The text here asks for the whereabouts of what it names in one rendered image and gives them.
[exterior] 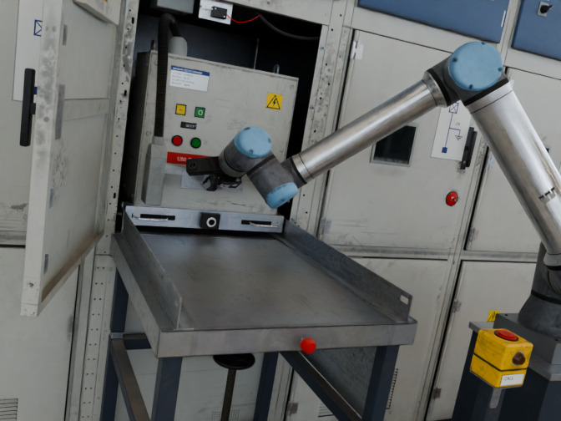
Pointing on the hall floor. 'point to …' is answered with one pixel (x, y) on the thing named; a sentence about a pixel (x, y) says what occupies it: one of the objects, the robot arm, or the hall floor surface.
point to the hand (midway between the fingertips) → (203, 185)
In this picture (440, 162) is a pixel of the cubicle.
